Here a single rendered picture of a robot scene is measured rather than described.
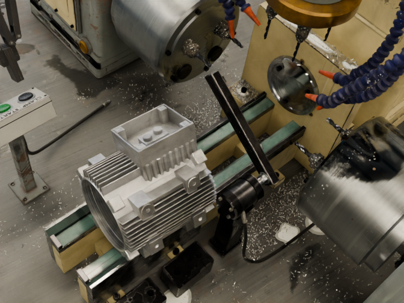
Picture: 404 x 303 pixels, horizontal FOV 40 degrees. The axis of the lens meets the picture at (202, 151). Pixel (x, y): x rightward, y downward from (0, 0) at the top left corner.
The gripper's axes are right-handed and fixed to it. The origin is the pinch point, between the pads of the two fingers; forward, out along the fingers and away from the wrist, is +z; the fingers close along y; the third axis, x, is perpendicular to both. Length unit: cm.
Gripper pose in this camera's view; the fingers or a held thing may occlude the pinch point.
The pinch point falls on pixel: (11, 63)
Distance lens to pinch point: 113.7
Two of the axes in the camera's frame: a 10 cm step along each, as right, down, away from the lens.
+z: 2.0, 8.0, 5.6
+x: -6.4, -3.3, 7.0
